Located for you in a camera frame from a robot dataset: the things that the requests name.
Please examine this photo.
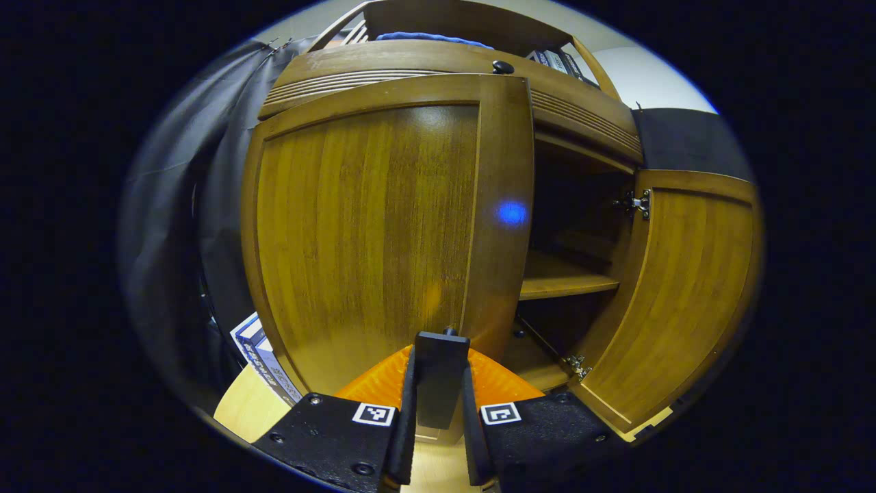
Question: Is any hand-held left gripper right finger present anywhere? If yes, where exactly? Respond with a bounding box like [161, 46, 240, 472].
[460, 347, 634, 493]

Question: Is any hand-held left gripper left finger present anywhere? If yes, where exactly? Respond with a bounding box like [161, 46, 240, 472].
[252, 344, 417, 493]

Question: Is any black door handle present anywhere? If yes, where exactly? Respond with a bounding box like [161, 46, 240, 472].
[414, 327, 472, 430]

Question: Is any wooden cabinet door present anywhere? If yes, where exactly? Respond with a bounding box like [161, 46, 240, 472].
[568, 169, 762, 442]
[241, 73, 536, 439]

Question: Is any wooden double-door shoe cabinet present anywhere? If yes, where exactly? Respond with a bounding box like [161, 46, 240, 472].
[257, 0, 644, 398]

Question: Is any wooden cabinet shelf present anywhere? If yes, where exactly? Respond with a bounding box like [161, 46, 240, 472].
[519, 250, 620, 301]

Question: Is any blue white cardboard box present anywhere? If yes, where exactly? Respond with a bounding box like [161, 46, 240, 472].
[231, 312, 303, 406]

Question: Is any black backdrop cloth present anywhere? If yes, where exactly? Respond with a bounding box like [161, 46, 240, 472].
[120, 36, 753, 412]

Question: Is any black book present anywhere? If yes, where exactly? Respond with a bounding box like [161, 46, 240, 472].
[558, 47, 586, 81]

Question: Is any blue folded towel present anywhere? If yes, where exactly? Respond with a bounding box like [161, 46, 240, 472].
[375, 31, 495, 50]

